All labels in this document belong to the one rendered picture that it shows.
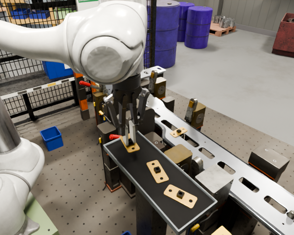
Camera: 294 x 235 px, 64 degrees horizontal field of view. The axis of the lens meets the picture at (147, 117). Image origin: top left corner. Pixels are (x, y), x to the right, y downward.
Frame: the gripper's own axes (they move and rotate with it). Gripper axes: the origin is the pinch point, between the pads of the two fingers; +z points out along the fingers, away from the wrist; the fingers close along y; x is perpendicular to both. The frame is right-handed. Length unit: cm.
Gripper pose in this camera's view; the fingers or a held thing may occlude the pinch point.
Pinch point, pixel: (129, 133)
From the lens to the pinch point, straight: 72.1
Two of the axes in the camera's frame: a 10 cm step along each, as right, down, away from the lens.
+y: 9.0, -2.5, 3.6
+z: -0.1, 8.2, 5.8
